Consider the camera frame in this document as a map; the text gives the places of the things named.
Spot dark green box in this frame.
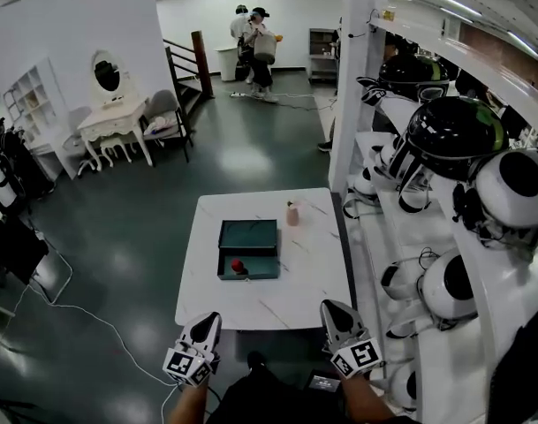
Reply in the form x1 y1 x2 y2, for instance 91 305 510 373
216 218 283 283

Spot white oval mirror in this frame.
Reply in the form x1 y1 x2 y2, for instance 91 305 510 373
89 49 132 106

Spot grey shelf cart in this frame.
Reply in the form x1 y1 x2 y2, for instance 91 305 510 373
307 27 340 84

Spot grey padded chair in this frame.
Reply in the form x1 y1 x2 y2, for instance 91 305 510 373
140 88 195 164

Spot white cylindrical bag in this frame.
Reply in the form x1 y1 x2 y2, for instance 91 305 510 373
0 154 19 214

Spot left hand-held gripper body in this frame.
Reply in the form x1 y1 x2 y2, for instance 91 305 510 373
162 338 221 388

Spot person's left forearm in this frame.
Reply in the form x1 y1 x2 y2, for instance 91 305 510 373
169 382 208 424

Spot pink bottle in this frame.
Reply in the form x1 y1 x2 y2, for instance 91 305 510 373
285 199 302 228

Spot white floor cable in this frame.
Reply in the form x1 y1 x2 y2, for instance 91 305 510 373
11 236 184 424

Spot white shelving unit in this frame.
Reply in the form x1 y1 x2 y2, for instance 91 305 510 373
338 13 538 424

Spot group of white helmets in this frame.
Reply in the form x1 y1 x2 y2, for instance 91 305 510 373
343 137 538 413

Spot grey bucket bag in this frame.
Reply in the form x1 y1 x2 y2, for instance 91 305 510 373
252 32 278 65

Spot white power strip with cable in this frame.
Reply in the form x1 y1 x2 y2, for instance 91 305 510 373
230 90 336 113

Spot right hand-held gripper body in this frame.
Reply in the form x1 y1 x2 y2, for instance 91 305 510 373
326 334 385 378

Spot black chair metal frame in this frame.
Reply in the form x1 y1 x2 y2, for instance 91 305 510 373
0 218 73 307

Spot person's black trousers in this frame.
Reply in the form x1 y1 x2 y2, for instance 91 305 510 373
206 362 353 424

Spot white stool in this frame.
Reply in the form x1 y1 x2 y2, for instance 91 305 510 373
100 135 133 168

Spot white folded cloth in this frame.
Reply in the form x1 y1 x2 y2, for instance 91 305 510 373
143 112 178 137

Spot person's black shoe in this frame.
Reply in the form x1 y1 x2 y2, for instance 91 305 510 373
246 350 268 371

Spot white cubby shelf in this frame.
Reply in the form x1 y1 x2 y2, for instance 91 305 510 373
3 57 60 134

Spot black helmet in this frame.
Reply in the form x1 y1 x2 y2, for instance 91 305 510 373
388 95 511 215
356 53 451 105

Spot person's right forearm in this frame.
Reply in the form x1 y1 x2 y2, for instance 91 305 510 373
340 372 387 424

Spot white desk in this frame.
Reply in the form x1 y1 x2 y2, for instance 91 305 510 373
25 128 78 183

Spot white office chair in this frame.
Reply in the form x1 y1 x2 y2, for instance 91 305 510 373
61 105 104 179

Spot white dressing table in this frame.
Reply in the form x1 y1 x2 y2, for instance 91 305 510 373
76 96 155 169

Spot black staircase wooden post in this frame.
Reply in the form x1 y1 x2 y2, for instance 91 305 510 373
162 30 216 125

